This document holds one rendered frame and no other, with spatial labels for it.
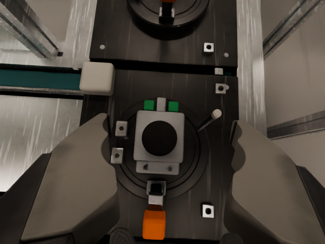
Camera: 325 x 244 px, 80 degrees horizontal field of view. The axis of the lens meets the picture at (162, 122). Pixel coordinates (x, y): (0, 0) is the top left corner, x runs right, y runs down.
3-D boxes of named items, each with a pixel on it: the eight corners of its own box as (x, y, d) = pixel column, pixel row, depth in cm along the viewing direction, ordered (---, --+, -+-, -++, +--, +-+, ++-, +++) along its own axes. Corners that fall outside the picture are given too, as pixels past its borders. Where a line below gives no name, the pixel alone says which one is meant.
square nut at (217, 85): (223, 96, 30) (226, 93, 29) (213, 95, 30) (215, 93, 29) (223, 86, 31) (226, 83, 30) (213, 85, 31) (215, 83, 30)
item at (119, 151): (124, 163, 26) (122, 163, 25) (112, 163, 26) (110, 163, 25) (125, 148, 26) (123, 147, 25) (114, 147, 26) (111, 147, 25)
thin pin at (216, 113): (202, 130, 27) (221, 117, 19) (196, 130, 27) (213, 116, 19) (202, 125, 27) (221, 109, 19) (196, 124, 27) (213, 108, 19)
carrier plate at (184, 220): (236, 236, 28) (242, 243, 26) (69, 228, 28) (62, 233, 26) (233, 81, 33) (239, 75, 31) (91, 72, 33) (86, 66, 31)
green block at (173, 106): (174, 120, 27) (178, 111, 22) (166, 119, 27) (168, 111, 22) (174, 112, 28) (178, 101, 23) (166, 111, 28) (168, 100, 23)
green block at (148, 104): (154, 119, 27) (154, 110, 22) (146, 118, 27) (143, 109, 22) (155, 111, 28) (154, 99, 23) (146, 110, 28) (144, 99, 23)
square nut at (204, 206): (212, 216, 27) (214, 218, 26) (200, 215, 27) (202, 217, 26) (212, 203, 27) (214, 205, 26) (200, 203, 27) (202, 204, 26)
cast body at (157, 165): (176, 173, 23) (184, 178, 16) (138, 171, 23) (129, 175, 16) (179, 103, 24) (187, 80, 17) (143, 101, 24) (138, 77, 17)
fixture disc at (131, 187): (205, 201, 27) (209, 204, 25) (105, 195, 27) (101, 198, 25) (206, 104, 30) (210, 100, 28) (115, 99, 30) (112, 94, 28)
